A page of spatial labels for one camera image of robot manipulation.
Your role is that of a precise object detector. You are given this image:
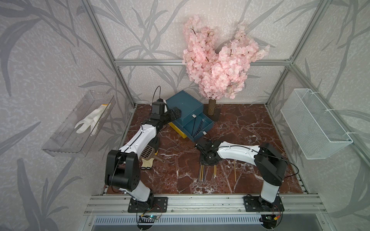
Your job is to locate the brown slotted spatula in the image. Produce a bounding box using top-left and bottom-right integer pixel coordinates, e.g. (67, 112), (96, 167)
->
(140, 145), (165, 162)

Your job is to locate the pink blossom artificial tree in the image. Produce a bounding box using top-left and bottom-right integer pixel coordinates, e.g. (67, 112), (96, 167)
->
(183, 15), (270, 116)

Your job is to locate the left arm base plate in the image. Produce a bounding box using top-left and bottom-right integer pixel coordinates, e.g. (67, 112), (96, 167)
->
(128, 196), (168, 213)

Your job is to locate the clear acrylic wall tray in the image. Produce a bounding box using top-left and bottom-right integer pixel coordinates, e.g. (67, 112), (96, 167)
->
(42, 90), (116, 157)

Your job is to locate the right circuit board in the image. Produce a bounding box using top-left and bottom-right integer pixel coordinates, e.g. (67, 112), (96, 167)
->
(259, 214), (281, 223)

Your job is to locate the teal yellow drawer box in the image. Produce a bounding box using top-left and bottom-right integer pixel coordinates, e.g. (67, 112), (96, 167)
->
(166, 91), (204, 138)

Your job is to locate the dark grey pencil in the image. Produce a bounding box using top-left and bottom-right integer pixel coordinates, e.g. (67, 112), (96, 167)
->
(192, 115), (197, 137)

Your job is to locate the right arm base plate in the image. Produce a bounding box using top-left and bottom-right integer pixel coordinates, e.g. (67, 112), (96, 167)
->
(243, 194), (285, 212)

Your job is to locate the left circuit board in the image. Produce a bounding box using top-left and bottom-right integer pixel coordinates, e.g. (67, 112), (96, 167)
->
(138, 214), (161, 224)

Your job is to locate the teal drawer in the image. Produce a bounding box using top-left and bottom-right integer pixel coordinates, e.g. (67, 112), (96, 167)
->
(183, 113), (214, 142)

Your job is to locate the aluminium front rail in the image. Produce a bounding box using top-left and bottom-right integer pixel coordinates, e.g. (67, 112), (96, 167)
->
(83, 194), (327, 216)

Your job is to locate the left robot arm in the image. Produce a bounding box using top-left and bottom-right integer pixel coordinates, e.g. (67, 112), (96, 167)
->
(105, 106), (181, 203)

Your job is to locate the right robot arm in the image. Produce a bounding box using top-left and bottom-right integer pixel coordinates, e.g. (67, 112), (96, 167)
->
(195, 138), (288, 204)

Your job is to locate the white wire mesh basket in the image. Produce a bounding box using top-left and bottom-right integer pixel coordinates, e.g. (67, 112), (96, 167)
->
(281, 89), (353, 160)

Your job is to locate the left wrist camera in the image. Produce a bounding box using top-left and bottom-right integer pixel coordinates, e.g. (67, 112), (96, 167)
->
(151, 98), (168, 115)

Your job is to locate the white glove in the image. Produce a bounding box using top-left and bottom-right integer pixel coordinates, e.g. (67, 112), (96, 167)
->
(75, 105), (108, 136)

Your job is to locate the circuit board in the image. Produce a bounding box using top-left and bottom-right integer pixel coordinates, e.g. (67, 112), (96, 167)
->
(259, 214), (281, 223)
(138, 214), (161, 224)

